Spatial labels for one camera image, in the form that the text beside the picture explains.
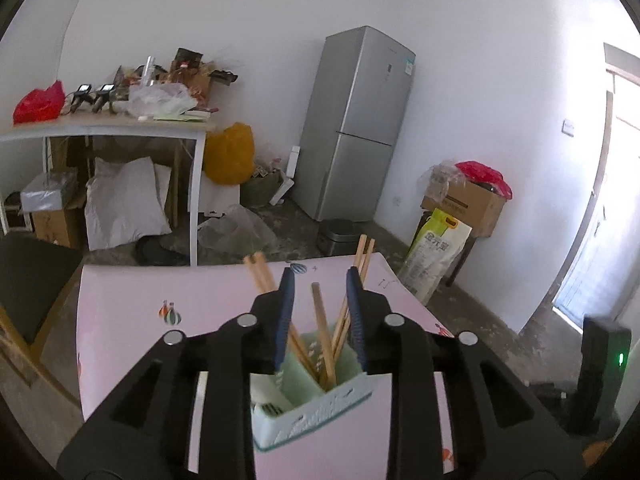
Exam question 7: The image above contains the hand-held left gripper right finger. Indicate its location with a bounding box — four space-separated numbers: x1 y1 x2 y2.
346 266 586 480

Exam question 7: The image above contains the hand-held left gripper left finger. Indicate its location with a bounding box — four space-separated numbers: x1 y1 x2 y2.
56 266 297 480

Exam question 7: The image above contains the bundle of wooden chopsticks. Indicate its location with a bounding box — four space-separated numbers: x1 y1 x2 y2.
243 234 376 392

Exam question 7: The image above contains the teal star-cutout utensil holder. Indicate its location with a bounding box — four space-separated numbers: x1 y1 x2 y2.
250 330 373 453

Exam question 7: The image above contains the grey metal bin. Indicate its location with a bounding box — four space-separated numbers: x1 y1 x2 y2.
316 218 361 257

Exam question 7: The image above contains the white and yellow rice bag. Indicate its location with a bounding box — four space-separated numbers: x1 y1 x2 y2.
398 208 473 306

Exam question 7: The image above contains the clear plastic bag on floor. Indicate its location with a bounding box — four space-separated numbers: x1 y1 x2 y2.
197 204 278 256

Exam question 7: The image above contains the dark wooden stool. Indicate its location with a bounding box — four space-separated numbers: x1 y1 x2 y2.
442 235 476 288

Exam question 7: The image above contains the green woven bag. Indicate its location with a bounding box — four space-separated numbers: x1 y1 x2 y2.
240 167 283 208

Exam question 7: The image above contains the large cardboard box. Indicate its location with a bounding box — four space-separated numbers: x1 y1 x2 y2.
421 172 507 238

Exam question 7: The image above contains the crumpled clear plastic wrap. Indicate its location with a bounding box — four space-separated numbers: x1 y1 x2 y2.
422 160 463 201

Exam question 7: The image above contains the white flat carton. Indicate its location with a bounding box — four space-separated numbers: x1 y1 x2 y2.
270 146 301 206

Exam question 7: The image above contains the yellow plastic bag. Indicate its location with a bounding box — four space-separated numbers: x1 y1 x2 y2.
204 122 256 185

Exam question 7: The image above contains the red bag on cardboard box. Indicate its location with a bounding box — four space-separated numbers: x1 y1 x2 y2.
455 161 513 200

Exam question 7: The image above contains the silver refrigerator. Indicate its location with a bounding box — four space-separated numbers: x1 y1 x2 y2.
290 25 417 223

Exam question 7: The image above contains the white woven sack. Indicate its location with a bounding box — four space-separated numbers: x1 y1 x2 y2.
84 156 173 252

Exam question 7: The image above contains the small brown cardboard box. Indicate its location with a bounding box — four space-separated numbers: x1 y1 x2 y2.
31 194 88 250

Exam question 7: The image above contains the cluttered brown packaging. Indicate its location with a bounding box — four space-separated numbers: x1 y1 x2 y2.
116 47 238 111

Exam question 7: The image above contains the wooden chair with dark seat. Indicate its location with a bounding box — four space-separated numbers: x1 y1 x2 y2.
0 232 83 401

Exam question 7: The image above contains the white side table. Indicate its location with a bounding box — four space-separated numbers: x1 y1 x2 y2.
0 110 218 267

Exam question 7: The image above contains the grey box in plastic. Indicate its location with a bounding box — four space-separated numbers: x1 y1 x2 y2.
20 170 81 211

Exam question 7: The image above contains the black handheld device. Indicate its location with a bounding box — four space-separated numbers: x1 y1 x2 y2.
94 83 117 113
70 83 95 113

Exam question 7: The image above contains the red plastic bag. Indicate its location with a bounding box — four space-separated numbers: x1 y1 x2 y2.
12 80 66 125

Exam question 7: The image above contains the bright doorway with frame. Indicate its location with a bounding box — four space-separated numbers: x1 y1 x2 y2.
550 42 640 333

